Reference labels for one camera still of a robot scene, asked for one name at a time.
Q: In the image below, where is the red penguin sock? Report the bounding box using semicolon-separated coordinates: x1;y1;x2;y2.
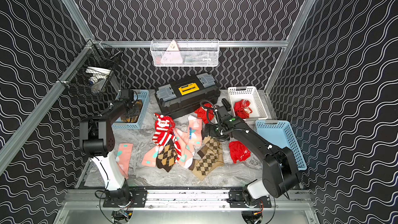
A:
234;100;253;119

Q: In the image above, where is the red santa striped sock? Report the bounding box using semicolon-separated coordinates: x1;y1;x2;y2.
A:
153;113;175;139

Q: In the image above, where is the yellow brown plaid sock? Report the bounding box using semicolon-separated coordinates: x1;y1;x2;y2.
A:
155;141;177;173

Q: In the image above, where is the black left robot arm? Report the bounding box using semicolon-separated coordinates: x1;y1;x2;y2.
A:
79;89;138;207

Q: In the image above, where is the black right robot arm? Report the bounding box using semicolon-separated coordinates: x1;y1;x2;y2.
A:
201;101;301;205

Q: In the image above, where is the left light blue basket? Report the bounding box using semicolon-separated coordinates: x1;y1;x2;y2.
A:
112;89;149;130

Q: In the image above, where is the light blue basket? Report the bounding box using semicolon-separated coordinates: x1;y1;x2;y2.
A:
112;89;149;130
256;120;307;171

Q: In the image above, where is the white perforated plastic basket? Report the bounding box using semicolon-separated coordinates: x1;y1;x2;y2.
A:
228;86;268;122

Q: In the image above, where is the right light blue basket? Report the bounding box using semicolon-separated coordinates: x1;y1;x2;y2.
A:
256;120;307;171

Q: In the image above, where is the black stapler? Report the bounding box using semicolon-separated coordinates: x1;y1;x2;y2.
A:
221;98;232;112

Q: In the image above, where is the pink patterned sock upper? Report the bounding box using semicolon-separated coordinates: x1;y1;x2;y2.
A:
188;115;203;146

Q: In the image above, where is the red snowflake sock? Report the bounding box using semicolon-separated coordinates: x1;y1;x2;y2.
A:
229;141;251;164

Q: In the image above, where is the tan argyle sock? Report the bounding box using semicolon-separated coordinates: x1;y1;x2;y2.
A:
189;136;224;180

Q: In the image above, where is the pink sock left edge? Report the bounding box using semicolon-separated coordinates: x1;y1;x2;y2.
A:
116;143;133;179

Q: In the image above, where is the pink dotted sock centre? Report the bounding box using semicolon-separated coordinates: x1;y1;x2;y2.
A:
142;128;195;169

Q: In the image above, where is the black toolbox yellow handle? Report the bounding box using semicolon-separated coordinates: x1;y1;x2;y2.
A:
155;73;220;119

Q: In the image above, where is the black wire wall basket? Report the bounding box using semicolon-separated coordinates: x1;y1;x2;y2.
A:
60;44;123;102

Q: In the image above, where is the clear wall-mounted basket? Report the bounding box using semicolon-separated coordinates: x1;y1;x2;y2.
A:
150;39;220;67

